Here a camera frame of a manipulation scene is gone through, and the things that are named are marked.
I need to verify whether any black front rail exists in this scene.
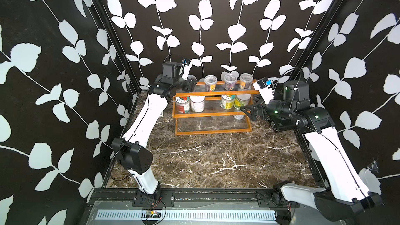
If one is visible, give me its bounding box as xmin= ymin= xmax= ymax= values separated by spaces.
xmin=89 ymin=188 xmax=301 ymax=209

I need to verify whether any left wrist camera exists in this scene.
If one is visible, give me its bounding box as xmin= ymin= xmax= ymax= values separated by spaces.
xmin=181 ymin=59 xmax=191 ymax=80

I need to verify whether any orange wooden shelf rack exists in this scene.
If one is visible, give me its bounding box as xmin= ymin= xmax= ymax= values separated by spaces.
xmin=172 ymin=81 xmax=258 ymax=135

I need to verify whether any black flat case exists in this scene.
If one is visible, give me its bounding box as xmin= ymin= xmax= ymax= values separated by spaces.
xmin=257 ymin=95 xmax=310 ymax=132

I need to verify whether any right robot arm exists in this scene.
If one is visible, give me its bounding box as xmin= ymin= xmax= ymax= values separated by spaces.
xmin=240 ymin=78 xmax=382 ymax=222

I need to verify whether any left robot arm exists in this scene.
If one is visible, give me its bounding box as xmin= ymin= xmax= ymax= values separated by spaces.
xmin=111 ymin=75 xmax=197 ymax=200

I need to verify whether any white slotted cable duct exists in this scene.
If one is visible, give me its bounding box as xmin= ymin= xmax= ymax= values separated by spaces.
xmin=95 ymin=209 xmax=277 ymax=223

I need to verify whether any red label large jar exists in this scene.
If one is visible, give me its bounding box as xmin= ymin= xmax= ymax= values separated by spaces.
xmin=175 ymin=96 xmax=190 ymax=114

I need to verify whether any small seed jar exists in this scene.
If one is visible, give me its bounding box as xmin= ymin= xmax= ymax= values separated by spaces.
xmin=204 ymin=75 xmax=218 ymax=92
xmin=224 ymin=74 xmax=237 ymax=91
xmin=239 ymin=73 xmax=253 ymax=90

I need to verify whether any small circuit board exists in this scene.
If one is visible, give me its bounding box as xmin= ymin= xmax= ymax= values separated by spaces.
xmin=145 ymin=210 xmax=161 ymax=219

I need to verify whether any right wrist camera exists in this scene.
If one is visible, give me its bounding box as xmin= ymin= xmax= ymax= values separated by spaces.
xmin=253 ymin=77 xmax=274 ymax=105

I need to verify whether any green label large jar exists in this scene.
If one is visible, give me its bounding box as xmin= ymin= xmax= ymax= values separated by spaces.
xmin=234 ymin=94 xmax=252 ymax=109

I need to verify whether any white large jar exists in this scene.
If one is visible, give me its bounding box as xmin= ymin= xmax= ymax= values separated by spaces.
xmin=190 ymin=96 xmax=205 ymax=113

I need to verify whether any small jar behind shelf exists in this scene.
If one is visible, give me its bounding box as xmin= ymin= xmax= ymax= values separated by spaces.
xmin=233 ymin=115 xmax=244 ymax=120

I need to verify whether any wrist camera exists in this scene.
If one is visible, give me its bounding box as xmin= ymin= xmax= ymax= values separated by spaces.
xmin=181 ymin=59 xmax=191 ymax=80
xmin=253 ymin=77 xmax=274 ymax=105

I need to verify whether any yellow green label jar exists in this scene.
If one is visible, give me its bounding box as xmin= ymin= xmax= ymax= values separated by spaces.
xmin=220 ymin=94 xmax=235 ymax=110

